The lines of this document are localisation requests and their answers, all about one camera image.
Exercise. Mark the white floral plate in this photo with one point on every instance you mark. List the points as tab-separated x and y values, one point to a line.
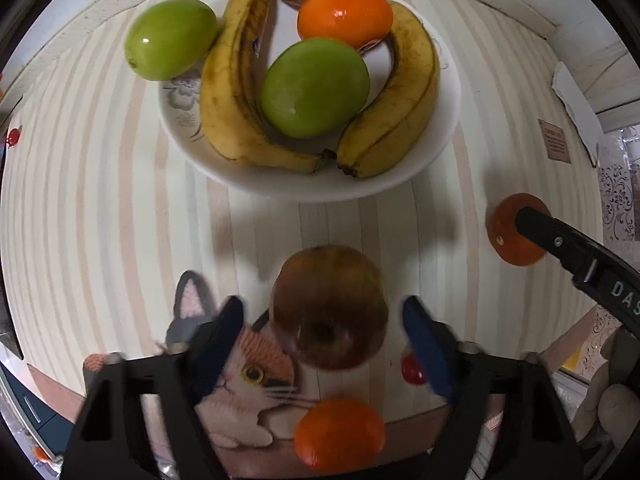
300	185

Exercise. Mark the yellow banana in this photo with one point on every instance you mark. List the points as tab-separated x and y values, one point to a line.
400	110
225	110

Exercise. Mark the small brown card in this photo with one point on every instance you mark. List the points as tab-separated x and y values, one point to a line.
555	140

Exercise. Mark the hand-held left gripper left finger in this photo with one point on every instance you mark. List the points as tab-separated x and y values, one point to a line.
222	350

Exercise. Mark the green apple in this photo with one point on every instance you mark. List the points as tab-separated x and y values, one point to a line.
315	87
170	37

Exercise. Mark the dark reddish orange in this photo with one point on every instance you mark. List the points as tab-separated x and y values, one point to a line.
505	240

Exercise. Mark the person's right hand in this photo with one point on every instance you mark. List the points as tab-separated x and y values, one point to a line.
612	400

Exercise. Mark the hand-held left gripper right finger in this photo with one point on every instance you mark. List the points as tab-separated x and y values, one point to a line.
425	350

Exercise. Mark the blue cabinet door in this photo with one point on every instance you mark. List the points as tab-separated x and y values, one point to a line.
45	420

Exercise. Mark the striped cat print tablecloth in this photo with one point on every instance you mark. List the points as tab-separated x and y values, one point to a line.
125	210

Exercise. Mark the red cherry tomato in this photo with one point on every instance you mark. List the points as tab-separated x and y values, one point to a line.
411	370

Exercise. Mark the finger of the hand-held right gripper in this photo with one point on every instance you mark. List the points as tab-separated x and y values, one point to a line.
550	237

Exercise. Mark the frosted floral glass door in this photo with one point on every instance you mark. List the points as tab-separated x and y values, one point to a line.
617	185

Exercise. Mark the small red tomato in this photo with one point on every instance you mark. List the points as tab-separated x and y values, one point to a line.
14	136

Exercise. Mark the bright orange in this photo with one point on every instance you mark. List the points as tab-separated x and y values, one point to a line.
340	435
345	15

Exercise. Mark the white folded paper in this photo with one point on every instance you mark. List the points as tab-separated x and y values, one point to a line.
575	100

